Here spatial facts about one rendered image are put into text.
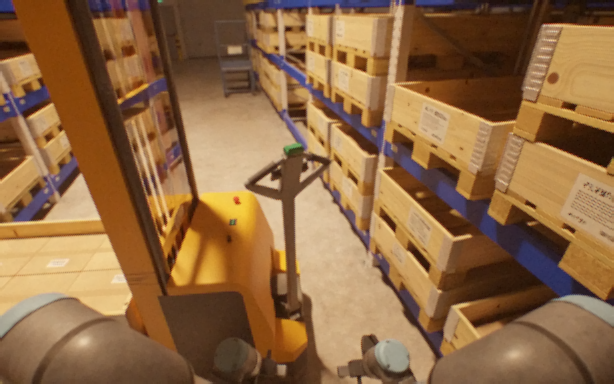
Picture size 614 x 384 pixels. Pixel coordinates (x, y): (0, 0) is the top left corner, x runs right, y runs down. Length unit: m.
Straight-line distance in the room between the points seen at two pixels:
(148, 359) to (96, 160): 0.93
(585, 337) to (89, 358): 0.58
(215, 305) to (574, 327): 1.32
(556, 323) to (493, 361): 0.10
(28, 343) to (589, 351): 0.66
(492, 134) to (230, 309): 1.33
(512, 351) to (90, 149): 1.24
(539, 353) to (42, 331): 0.59
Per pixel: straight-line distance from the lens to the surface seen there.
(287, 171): 1.33
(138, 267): 1.54
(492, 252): 1.88
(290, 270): 1.73
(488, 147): 1.42
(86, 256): 2.33
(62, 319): 0.53
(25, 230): 2.73
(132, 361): 0.48
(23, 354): 0.53
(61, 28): 1.21
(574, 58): 1.21
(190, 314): 1.62
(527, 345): 0.48
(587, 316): 0.55
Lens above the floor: 1.90
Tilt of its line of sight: 30 degrees down
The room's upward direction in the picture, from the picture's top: 1 degrees counter-clockwise
